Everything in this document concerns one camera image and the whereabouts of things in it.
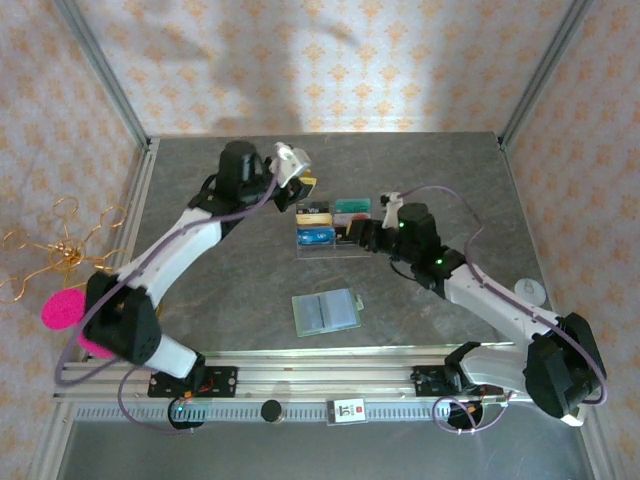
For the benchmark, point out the white label card with number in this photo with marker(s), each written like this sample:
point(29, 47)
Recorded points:
point(346, 411)

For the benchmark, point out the black VIP credit card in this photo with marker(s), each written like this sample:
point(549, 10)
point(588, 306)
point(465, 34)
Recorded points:
point(312, 207)

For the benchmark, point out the aluminium mounting rail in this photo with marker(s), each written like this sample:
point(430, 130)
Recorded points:
point(320, 375)

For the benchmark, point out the white digital timer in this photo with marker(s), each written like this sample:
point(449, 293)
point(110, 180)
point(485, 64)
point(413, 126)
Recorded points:
point(575, 421)

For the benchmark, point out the black round knob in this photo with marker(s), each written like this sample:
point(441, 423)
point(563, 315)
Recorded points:
point(271, 411)

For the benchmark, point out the gold and black credit card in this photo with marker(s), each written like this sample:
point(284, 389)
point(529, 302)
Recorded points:
point(312, 219)

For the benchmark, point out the aluminium frame post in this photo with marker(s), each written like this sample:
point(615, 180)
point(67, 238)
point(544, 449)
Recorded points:
point(536, 85)
point(113, 85)

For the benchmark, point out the teal credit card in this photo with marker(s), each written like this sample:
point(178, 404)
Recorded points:
point(352, 205)

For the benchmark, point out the white card with red circle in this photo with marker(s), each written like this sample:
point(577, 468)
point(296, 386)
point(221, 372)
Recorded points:
point(345, 219)

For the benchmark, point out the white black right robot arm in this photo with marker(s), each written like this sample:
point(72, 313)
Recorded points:
point(500, 305)

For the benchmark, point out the green card holder wallet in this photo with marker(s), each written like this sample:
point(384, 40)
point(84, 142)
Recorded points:
point(325, 312)

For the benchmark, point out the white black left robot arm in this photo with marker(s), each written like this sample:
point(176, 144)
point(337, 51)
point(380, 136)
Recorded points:
point(170, 255)

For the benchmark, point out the pink sponge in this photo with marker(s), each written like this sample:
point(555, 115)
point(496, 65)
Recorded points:
point(92, 347)

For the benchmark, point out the pink fuzzy balls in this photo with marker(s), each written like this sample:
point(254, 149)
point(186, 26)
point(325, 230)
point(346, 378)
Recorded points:
point(62, 310)

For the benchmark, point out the dark credit card with chip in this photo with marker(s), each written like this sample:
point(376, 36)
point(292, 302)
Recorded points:
point(341, 232)

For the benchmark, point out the blue credit card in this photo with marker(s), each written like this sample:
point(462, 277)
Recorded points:
point(315, 236)

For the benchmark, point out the clear acrylic card stand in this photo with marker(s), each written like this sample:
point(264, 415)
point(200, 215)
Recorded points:
point(330, 251)

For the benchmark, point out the aluminium table side rail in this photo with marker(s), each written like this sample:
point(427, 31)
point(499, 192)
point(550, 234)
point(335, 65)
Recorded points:
point(522, 210)
point(142, 190)

